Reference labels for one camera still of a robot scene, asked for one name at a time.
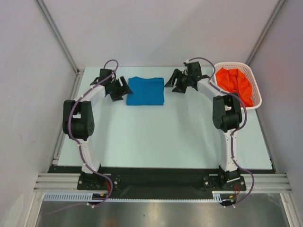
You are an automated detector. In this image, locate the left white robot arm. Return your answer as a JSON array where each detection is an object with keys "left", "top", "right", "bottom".
[{"left": 62, "top": 69, "right": 133, "bottom": 189}]

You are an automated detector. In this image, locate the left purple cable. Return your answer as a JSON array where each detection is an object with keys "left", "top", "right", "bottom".
[{"left": 45, "top": 59, "right": 119, "bottom": 215}]

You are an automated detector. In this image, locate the aluminium corner post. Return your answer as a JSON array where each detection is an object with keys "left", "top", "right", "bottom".
[
  {"left": 245, "top": 0, "right": 287, "bottom": 65},
  {"left": 35, "top": 0, "right": 80, "bottom": 75}
]

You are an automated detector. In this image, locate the white slotted cable duct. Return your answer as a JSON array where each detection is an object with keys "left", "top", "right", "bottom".
[{"left": 43, "top": 192, "right": 235, "bottom": 203}]

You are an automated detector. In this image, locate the right aluminium corner post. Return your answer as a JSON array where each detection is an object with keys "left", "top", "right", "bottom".
[{"left": 245, "top": 0, "right": 287, "bottom": 65}]

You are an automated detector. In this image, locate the left aluminium corner post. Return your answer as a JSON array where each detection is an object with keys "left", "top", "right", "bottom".
[{"left": 35, "top": 0, "right": 80, "bottom": 75}]

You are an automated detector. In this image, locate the orange t shirt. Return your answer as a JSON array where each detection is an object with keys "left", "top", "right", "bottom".
[{"left": 216, "top": 68, "right": 253, "bottom": 107}]

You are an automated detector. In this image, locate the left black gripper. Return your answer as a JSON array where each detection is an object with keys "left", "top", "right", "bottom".
[{"left": 108, "top": 76, "right": 133, "bottom": 102}]

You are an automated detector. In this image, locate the aluminium front rail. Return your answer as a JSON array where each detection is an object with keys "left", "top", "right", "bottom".
[{"left": 34, "top": 174, "right": 292, "bottom": 193}]

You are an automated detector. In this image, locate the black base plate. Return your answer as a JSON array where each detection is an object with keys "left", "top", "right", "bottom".
[
  {"left": 77, "top": 171, "right": 121, "bottom": 191},
  {"left": 202, "top": 175, "right": 247, "bottom": 192}
]

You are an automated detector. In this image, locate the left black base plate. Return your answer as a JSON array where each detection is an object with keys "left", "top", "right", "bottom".
[{"left": 77, "top": 171, "right": 121, "bottom": 191}]

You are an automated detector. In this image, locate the white plastic basket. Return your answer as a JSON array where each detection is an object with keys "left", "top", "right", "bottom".
[{"left": 214, "top": 62, "right": 262, "bottom": 110}]

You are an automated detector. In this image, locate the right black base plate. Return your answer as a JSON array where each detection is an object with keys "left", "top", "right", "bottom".
[{"left": 202, "top": 175, "right": 247, "bottom": 192}]

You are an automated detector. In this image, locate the blue t shirt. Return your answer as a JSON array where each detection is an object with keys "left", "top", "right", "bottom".
[{"left": 126, "top": 77, "right": 165, "bottom": 106}]

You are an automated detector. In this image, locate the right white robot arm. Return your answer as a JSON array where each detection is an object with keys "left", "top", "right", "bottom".
[{"left": 164, "top": 59, "right": 247, "bottom": 190}]

